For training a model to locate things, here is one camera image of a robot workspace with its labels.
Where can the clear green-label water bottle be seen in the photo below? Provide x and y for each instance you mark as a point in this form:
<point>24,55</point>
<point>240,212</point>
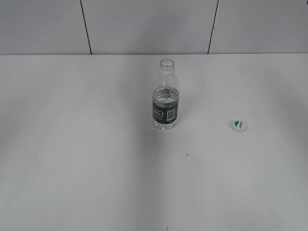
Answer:
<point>165,96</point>

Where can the white green-logo bottle cap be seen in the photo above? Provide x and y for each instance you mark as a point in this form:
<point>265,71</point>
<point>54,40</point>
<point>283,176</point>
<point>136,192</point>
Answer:
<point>238,126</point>

